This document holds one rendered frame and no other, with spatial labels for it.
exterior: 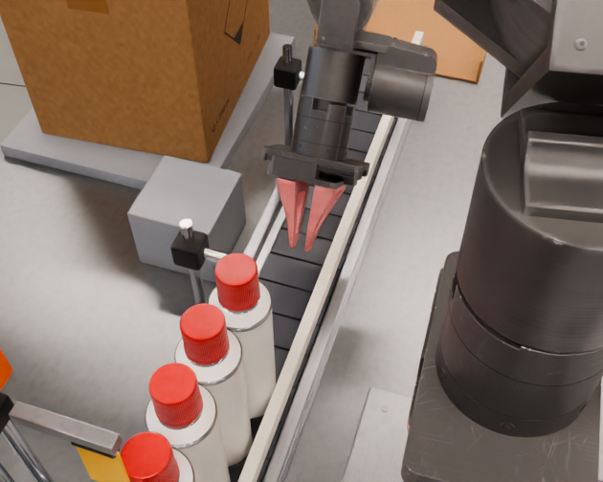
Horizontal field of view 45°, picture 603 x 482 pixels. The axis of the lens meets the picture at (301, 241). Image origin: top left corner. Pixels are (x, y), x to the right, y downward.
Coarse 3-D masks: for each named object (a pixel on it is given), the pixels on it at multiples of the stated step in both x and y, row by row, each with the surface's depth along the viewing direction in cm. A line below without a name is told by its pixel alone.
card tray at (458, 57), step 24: (384, 0) 124; (408, 0) 124; (432, 0) 124; (384, 24) 119; (408, 24) 119; (432, 24) 119; (432, 48) 115; (456, 48) 115; (480, 48) 115; (456, 72) 111; (480, 72) 110
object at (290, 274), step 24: (360, 96) 101; (360, 120) 97; (360, 144) 94; (384, 144) 94; (312, 192) 89; (336, 216) 86; (360, 216) 87; (288, 240) 84; (264, 264) 82; (288, 264) 82; (312, 264) 82; (288, 288) 80; (312, 288) 80; (288, 312) 78; (288, 336) 76; (312, 336) 76; (288, 408) 71
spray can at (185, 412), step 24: (168, 384) 49; (192, 384) 49; (168, 408) 49; (192, 408) 50; (216, 408) 53; (168, 432) 51; (192, 432) 51; (216, 432) 54; (192, 456) 53; (216, 456) 56; (216, 480) 58
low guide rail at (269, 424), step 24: (384, 120) 92; (360, 192) 84; (336, 240) 79; (336, 264) 78; (312, 312) 73; (288, 360) 70; (288, 384) 68; (264, 432) 65; (264, 456) 65; (240, 480) 62
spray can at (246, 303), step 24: (216, 264) 56; (240, 264) 56; (216, 288) 57; (240, 288) 55; (264, 288) 60; (240, 312) 57; (264, 312) 58; (240, 336) 58; (264, 336) 60; (264, 360) 62; (264, 384) 66; (264, 408) 69
